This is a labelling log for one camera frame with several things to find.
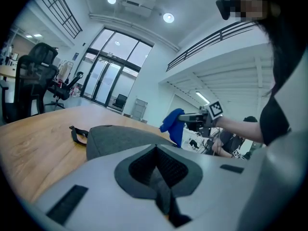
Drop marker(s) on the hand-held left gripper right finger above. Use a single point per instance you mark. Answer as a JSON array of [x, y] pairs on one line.
[[216, 189]]

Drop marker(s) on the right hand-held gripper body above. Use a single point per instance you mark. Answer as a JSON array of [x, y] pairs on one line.
[[215, 111]]

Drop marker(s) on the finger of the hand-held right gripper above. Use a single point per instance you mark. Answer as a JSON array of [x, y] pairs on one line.
[[192, 117]]

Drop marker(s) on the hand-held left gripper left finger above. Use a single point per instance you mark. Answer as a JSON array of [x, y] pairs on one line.
[[96, 189]]

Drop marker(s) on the blue cloth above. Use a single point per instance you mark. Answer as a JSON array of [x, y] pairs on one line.
[[174, 126]]

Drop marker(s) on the grey bag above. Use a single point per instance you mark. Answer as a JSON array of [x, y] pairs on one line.
[[120, 139]]

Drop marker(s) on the person's right forearm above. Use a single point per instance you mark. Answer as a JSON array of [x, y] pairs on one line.
[[240, 129]]

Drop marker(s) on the ceiling tube light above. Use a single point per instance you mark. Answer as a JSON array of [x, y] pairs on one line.
[[202, 97]]

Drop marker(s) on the grey folded table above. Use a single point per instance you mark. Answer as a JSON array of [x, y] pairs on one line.
[[140, 108]]

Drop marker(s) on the person's black clothing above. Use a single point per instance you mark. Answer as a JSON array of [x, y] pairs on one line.
[[274, 119]]

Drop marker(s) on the black visitor chair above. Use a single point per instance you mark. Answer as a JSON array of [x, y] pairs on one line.
[[119, 101]]

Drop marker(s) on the black balcony railing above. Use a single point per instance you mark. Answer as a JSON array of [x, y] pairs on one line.
[[220, 36]]

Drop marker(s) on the black framed glass door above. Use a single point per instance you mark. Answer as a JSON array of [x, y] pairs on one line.
[[113, 68]]

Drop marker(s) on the black office chair with headrest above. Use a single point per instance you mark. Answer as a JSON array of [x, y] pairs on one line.
[[63, 90]]

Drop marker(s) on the white ceiling air conditioner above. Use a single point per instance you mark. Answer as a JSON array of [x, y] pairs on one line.
[[139, 3]]

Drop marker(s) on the black mesh office chair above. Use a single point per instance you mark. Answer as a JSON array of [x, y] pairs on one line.
[[31, 80]]

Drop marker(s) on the round wooden table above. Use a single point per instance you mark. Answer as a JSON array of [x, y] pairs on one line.
[[7, 70]]

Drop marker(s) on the black grid railing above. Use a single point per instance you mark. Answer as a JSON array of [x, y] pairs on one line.
[[70, 7]]

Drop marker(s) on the black head-worn camera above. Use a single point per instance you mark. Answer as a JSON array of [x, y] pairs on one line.
[[223, 7]]

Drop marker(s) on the blue wall sign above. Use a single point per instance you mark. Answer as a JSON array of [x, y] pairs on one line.
[[76, 56]]

